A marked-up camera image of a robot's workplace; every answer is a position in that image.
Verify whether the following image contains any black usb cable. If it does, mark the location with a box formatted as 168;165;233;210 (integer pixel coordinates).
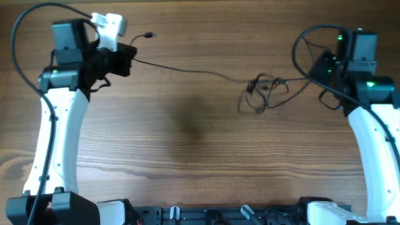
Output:
129;31;313;114

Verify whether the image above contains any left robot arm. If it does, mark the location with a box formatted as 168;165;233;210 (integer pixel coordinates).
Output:
6;13;142;224

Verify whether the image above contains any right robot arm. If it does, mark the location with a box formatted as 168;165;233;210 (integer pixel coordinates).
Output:
294;24;399;224

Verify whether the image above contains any left camera black cable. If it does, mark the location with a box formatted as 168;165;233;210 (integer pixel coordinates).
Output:
11;2;94;225

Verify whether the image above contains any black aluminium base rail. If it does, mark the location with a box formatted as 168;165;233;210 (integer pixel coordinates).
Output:
134;204;308;225

